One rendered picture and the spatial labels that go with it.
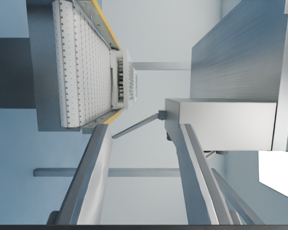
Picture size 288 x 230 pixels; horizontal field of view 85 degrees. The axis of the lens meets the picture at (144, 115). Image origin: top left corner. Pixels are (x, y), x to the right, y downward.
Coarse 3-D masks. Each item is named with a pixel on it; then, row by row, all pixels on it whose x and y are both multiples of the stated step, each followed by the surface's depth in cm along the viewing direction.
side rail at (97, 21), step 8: (80, 0) 31; (88, 0) 31; (88, 8) 34; (88, 16) 37; (96, 16) 37; (96, 24) 41; (104, 24) 41; (104, 32) 47; (112, 40) 54; (112, 48) 64; (120, 48) 68
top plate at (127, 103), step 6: (126, 54) 63; (126, 60) 64; (126, 66) 64; (126, 72) 64; (126, 78) 65; (126, 84) 65; (126, 90) 66; (126, 96) 66; (132, 96) 90; (126, 102) 66; (132, 102) 89; (126, 108) 67
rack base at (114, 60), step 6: (114, 54) 63; (114, 60) 64; (120, 60) 75; (114, 66) 64; (114, 72) 64; (114, 78) 65; (114, 84) 65; (114, 90) 66; (114, 96) 66; (120, 96) 75; (114, 102) 66; (114, 108) 67
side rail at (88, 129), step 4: (112, 112) 60; (116, 112) 60; (104, 116) 50; (108, 116) 50; (100, 120) 42; (104, 120) 42; (88, 124) 37; (92, 124) 37; (96, 124) 37; (84, 128) 34; (88, 128) 34; (92, 128) 34; (84, 132) 34; (88, 132) 34
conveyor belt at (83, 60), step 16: (64, 0) 31; (64, 16) 31; (80, 16) 34; (64, 32) 31; (80, 32) 34; (96, 32) 46; (64, 48) 32; (80, 48) 34; (96, 48) 46; (64, 64) 32; (80, 64) 34; (96, 64) 46; (64, 80) 33; (80, 80) 35; (96, 80) 46; (64, 96) 33; (80, 96) 35; (96, 96) 46; (64, 112) 34; (80, 112) 35; (96, 112) 46
